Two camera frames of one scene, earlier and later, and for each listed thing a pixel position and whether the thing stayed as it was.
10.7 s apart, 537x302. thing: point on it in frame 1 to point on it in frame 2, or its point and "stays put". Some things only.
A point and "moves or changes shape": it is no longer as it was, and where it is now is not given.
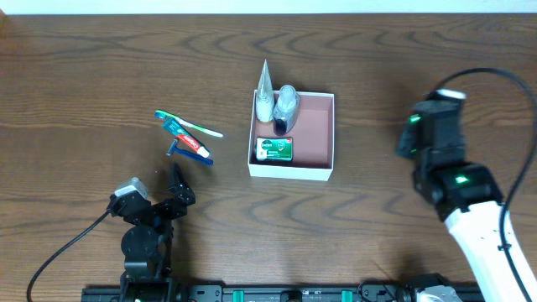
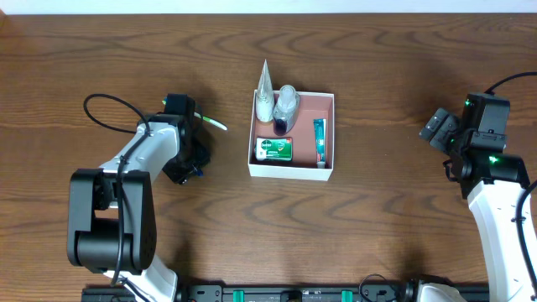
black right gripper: [408, 143] to [439, 127]
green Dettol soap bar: [274, 148] stays put
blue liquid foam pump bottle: [286, 111] stays put
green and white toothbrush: [166, 115] moves or changes shape
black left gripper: [157, 208] to [198, 152]
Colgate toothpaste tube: [185, 137] moves or changes shape
